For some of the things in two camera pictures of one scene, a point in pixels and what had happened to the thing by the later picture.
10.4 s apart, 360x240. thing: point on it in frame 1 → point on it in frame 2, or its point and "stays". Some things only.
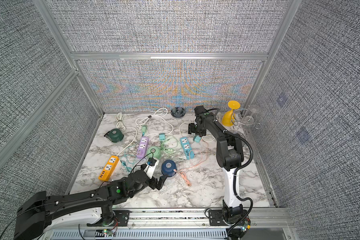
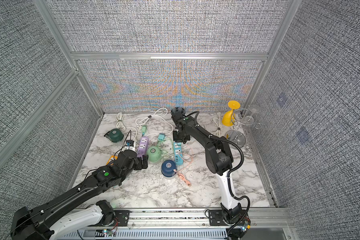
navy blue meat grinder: x=167 y=167 stays
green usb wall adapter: x=144 y=129 stays
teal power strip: x=188 y=152 → x=177 y=147
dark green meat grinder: x=115 y=135 stays
